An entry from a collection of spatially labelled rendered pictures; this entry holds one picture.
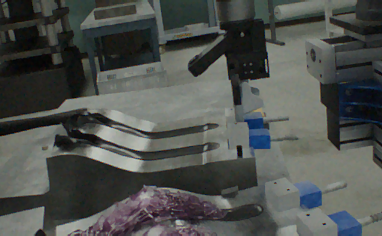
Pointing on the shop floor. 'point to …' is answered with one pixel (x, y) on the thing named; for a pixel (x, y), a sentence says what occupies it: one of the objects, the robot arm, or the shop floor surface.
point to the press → (30, 60)
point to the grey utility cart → (184, 28)
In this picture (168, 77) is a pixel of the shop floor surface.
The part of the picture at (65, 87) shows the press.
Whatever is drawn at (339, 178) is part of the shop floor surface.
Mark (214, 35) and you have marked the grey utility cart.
